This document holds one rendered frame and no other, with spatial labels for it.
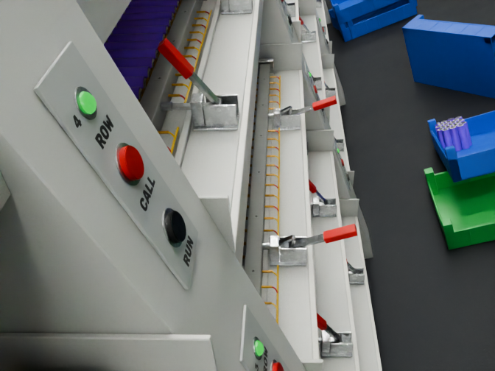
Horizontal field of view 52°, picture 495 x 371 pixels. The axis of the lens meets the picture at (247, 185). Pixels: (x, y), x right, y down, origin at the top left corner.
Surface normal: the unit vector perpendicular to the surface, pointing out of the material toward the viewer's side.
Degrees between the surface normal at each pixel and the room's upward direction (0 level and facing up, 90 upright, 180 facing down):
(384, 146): 0
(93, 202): 90
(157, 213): 90
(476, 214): 0
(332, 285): 19
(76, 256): 90
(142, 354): 90
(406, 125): 0
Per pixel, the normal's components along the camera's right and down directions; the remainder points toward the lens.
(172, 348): -0.05, 0.65
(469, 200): -0.38, -0.72
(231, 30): -0.06, -0.77
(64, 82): 0.92, -0.26
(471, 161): -0.19, 0.33
